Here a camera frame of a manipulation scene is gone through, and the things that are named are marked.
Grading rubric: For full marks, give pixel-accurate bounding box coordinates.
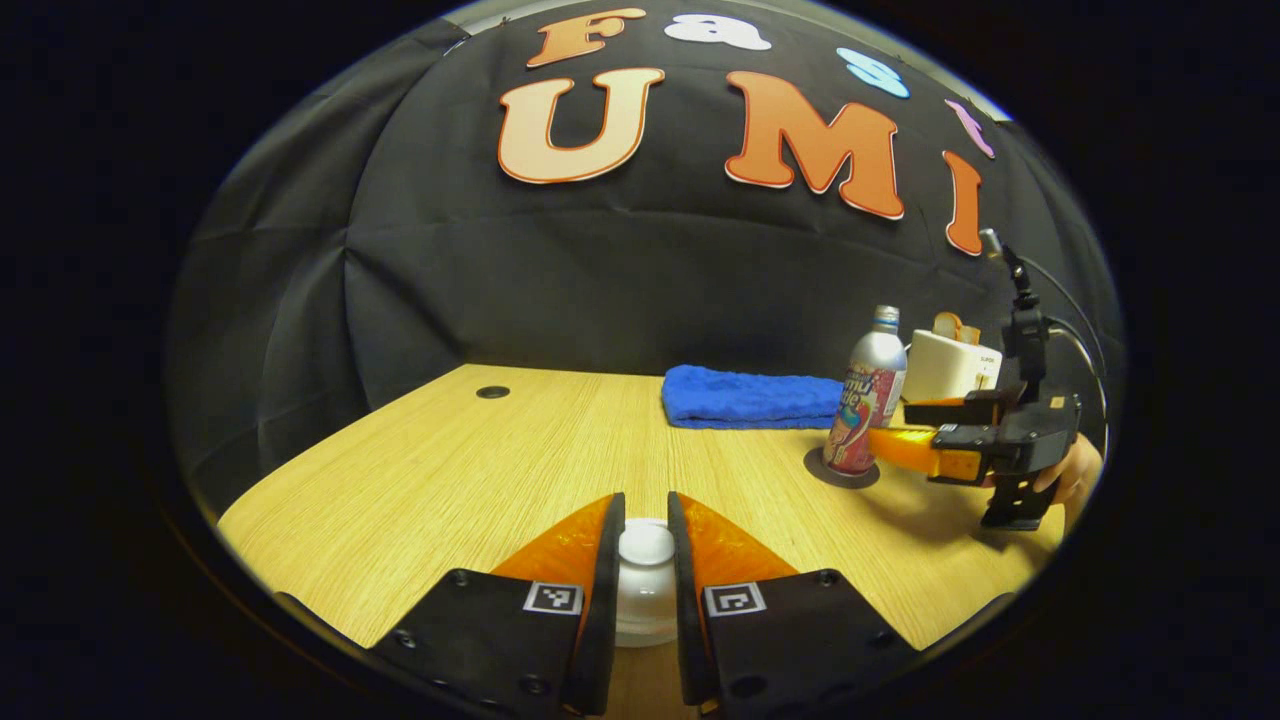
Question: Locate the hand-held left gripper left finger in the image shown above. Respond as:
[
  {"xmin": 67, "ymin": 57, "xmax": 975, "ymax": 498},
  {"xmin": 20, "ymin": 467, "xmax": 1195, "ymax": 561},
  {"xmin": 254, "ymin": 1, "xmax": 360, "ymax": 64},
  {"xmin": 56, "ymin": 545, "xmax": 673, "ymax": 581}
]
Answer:
[{"xmin": 370, "ymin": 492, "xmax": 627, "ymax": 717}]

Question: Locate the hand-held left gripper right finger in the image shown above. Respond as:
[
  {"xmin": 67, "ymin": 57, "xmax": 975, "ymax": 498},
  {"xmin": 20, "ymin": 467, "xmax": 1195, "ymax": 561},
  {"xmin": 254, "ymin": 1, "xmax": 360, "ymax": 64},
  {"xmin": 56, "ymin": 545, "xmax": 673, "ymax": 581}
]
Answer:
[{"xmin": 667, "ymin": 490, "xmax": 921, "ymax": 717}]

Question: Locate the silver water bottle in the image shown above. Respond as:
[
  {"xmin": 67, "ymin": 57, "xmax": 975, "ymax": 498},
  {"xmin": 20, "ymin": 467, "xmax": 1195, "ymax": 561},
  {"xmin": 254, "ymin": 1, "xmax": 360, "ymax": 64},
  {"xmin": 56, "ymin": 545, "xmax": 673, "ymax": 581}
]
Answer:
[{"xmin": 823, "ymin": 305, "xmax": 908, "ymax": 477}]

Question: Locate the dark round coaster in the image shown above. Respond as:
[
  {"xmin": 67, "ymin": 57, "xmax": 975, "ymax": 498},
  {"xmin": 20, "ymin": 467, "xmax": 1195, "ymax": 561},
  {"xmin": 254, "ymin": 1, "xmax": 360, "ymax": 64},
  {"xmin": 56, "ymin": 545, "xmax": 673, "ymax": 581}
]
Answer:
[{"xmin": 804, "ymin": 446, "xmax": 882, "ymax": 490}]

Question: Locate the white toaster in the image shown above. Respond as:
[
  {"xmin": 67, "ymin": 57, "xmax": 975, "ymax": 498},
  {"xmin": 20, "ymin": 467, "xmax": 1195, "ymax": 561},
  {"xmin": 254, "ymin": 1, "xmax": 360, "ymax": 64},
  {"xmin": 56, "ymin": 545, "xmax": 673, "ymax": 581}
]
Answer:
[{"xmin": 903, "ymin": 329, "xmax": 1004, "ymax": 404}]

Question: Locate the blue towel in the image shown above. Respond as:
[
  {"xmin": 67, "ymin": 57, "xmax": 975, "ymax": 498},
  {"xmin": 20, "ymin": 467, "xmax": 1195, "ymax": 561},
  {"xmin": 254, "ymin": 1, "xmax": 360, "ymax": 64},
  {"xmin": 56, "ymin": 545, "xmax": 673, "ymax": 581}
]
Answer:
[{"xmin": 661, "ymin": 364, "xmax": 846, "ymax": 431}]

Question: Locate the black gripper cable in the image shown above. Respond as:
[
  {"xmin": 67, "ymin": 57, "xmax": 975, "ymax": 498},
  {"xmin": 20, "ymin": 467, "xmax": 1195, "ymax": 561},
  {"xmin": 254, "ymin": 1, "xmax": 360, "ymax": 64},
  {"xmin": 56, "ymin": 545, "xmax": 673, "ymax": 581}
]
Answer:
[{"xmin": 1020, "ymin": 255, "xmax": 1111, "ymax": 441}]

